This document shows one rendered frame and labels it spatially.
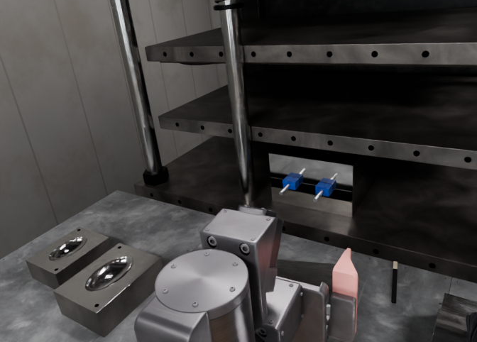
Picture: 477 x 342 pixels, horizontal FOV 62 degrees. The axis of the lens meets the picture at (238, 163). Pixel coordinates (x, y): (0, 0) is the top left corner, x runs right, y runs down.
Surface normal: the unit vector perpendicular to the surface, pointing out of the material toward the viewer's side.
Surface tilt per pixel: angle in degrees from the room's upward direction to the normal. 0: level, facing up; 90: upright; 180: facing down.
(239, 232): 1
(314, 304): 89
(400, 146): 90
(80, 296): 0
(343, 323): 89
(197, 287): 1
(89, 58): 90
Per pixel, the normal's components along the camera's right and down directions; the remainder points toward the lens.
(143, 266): -0.10, -0.91
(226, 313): 0.54, 0.29
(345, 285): -0.45, 0.39
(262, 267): 0.89, 0.11
